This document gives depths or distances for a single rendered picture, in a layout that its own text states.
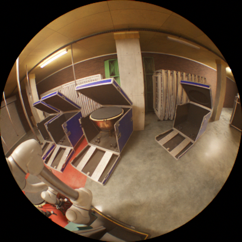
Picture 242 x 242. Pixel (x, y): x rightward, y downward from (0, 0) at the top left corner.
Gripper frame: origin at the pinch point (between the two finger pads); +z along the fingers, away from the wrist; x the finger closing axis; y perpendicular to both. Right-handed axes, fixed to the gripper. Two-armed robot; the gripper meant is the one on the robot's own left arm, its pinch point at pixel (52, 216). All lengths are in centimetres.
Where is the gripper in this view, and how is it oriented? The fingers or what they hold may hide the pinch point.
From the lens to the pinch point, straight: 139.0
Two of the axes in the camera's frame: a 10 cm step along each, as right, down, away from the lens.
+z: 1.0, 8.8, 4.6
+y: -8.6, -1.5, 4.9
